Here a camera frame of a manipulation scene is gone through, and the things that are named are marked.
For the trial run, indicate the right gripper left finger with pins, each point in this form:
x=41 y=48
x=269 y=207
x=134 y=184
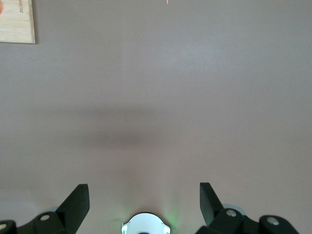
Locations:
x=70 y=212

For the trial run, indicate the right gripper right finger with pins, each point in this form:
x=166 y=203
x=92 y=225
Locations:
x=214 y=212

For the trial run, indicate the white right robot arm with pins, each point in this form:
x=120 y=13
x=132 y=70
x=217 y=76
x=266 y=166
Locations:
x=145 y=225

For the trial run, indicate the orange slice toy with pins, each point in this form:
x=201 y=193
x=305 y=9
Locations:
x=1 y=6

